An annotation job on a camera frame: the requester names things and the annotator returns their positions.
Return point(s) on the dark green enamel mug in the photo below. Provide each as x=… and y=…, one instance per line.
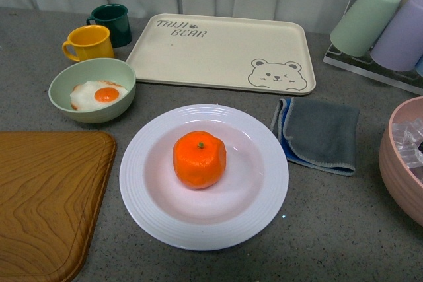
x=115, y=18

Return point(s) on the clear plastic wrappers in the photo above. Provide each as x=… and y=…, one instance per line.
x=407, y=137

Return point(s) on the orange mandarin fruit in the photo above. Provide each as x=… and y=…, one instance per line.
x=199, y=159

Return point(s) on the wooden cutting board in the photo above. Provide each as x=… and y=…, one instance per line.
x=52, y=186

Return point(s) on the yellow enamel mug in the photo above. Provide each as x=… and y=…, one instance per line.
x=88, y=42

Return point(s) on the white ribbed plate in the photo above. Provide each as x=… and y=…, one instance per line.
x=246, y=199

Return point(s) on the light green bowl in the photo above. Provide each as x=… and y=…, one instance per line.
x=101, y=69

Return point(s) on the lilac plastic cup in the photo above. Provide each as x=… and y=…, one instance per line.
x=399, y=47

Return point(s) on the fake fried egg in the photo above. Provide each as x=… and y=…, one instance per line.
x=94, y=95

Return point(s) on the light green plastic cup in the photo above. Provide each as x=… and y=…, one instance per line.
x=362, y=25

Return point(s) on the pink bowl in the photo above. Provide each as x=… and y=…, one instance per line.
x=404, y=187

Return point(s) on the grey blue folded cloth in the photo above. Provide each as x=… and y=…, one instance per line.
x=317, y=134

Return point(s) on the white cup drying rack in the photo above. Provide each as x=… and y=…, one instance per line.
x=410, y=80

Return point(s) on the cream bear serving tray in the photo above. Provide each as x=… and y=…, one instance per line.
x=223, y=52

